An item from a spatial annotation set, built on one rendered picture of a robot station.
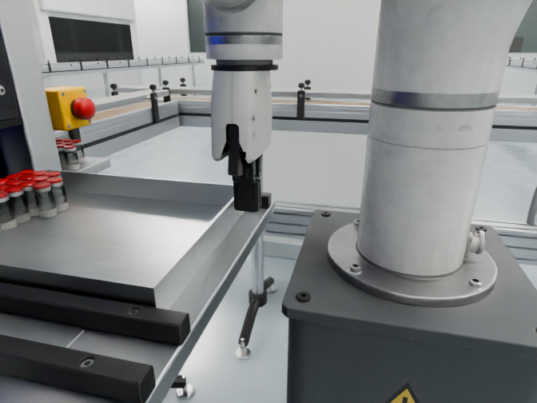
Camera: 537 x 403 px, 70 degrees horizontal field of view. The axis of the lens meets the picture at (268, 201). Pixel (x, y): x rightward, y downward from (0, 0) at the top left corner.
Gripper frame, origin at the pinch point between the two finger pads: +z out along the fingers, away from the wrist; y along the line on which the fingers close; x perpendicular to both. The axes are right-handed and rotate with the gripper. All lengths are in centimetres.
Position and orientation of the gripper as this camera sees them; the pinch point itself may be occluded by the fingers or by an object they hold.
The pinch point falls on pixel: (247, 194)
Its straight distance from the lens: 48.3
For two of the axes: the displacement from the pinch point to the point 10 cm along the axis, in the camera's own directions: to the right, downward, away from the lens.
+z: 0.0, 9.3, 3.7
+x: 9.7, 0.9, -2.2
